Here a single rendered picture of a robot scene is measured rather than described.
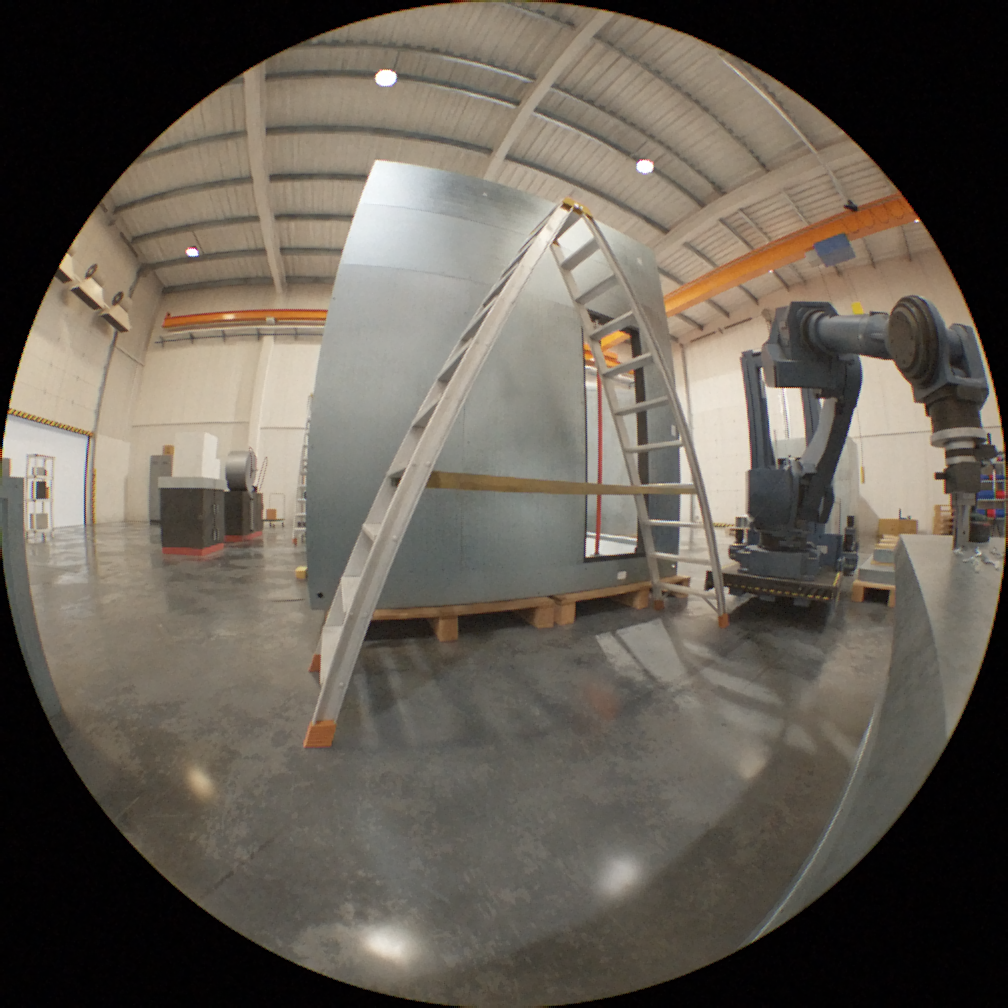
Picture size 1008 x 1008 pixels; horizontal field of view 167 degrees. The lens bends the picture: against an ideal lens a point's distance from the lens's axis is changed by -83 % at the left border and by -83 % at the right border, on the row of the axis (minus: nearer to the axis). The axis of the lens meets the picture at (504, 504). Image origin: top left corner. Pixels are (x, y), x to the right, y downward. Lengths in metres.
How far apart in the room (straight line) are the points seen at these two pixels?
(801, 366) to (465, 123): 7.73
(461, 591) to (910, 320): 2.02
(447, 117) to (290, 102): 3.22
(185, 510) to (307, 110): 7.62
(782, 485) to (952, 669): 2.11
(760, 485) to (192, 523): 5.62
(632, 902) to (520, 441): 1.99
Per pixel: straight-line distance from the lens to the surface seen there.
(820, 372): 1.68
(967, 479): 0.78
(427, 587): 1.86
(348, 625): 1.00
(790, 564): 2.34
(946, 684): 0.20
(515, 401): 2.03
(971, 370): 0.88
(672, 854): 0.90
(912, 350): 0.80
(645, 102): 8.37
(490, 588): 1.96
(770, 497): 2.25
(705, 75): 8.27
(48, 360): 10.51
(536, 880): 0.82
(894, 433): 11.78
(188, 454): 5.13
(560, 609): 2.09
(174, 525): 5.14
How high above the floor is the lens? 0.72
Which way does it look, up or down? level
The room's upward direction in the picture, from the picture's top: 1 degrees clockwise
